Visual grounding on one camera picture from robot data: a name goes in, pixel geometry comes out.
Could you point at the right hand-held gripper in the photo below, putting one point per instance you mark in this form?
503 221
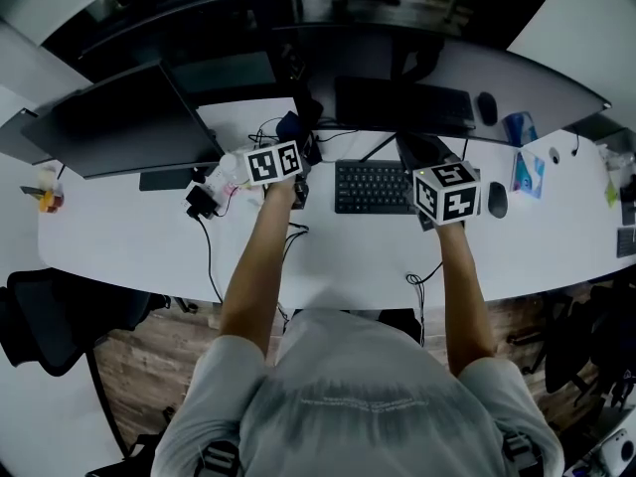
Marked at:
447 194

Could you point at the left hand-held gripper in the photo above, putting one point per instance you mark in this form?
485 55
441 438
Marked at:
272 163

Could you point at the dark blue cloth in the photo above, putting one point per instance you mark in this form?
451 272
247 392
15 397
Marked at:
288 123

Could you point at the black computer monitor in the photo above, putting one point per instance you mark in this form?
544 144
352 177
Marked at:
502 80

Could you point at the person's left forearm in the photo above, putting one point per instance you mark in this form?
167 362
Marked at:
258 266

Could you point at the person's right forearm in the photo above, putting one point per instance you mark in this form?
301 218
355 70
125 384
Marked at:
464 296

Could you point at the black computer mouse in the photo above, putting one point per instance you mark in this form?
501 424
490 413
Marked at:
498 200

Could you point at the black side monitor base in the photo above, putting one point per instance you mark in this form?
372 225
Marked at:
164 180

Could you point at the black side monitor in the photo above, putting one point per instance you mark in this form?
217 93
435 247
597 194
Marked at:
119 119

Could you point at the white power strip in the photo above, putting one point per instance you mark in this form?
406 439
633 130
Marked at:
221 183

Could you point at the black keyboard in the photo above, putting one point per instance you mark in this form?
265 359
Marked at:
370 187

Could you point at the black power adapter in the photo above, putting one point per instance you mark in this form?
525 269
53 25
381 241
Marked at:
200 203

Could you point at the blue printed packet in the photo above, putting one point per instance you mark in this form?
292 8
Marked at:
527 174

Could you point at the small white round device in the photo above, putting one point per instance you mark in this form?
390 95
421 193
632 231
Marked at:
555 156

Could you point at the green paper tag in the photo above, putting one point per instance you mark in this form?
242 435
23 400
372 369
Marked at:
611 192

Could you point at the dark grey keyboard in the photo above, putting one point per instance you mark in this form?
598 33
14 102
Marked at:
626 242

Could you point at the orange and yellow toys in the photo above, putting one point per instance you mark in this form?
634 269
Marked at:
49 198

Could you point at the person's grey shirt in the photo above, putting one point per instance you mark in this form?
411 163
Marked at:
358 405

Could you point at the black mesh office chair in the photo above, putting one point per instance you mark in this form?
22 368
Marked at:
54 316

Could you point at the white camera device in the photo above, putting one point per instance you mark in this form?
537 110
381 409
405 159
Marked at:
616 457

